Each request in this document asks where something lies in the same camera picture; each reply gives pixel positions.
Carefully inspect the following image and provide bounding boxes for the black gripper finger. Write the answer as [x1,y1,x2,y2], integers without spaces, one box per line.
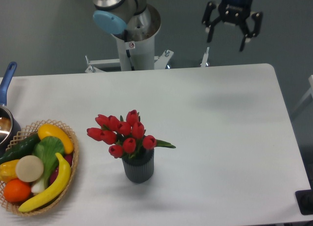
[239,11,264,52]
[201,0,223,43]

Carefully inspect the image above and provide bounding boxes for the woven wicker basket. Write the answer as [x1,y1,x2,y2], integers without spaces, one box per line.
[0,119,79,217]

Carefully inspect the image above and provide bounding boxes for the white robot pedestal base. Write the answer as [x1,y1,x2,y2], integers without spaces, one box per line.
[84,35,210,73]

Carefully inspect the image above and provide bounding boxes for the black device at table edge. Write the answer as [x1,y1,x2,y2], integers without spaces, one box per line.
[295,189,313,215]

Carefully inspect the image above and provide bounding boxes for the blue handled saucepan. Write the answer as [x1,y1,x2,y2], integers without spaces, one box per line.
[0,62,21,156]

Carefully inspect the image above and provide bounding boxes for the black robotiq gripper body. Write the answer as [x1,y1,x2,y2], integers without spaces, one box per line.
[217,0,253,26]

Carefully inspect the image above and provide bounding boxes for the dark red vegetable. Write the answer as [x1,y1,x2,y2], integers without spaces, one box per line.
[49,154,73,185]

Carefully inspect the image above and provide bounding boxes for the yellow banana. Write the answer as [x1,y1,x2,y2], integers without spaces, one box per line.
[18,153,71,213]

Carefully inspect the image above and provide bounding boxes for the beige round disc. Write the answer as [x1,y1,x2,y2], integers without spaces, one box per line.
[15,155,44,182]

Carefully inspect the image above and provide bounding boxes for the red tulip bouquet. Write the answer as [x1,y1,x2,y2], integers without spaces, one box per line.
[87,110,175,159]

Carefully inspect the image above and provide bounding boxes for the orange fruit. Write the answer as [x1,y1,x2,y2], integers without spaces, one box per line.
[3,179,31,203]

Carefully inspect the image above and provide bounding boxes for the yellow bell pepper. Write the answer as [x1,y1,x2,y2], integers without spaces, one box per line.
[0,159,19,182]

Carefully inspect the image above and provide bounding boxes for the green bok choy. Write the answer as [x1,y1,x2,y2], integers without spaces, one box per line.
[31,136,65,195]

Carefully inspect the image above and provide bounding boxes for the dark grey ribbed vase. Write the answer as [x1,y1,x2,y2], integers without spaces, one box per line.
[122,150,155,183]

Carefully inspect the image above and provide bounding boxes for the green cucumber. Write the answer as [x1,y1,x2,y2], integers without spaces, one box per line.
[0,133,40,164]

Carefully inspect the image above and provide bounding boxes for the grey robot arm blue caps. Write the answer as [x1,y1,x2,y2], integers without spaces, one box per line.
[93,0,263,52]

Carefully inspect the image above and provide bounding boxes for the white furniture frame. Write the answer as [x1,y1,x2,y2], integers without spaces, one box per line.
[290,75,313,120]

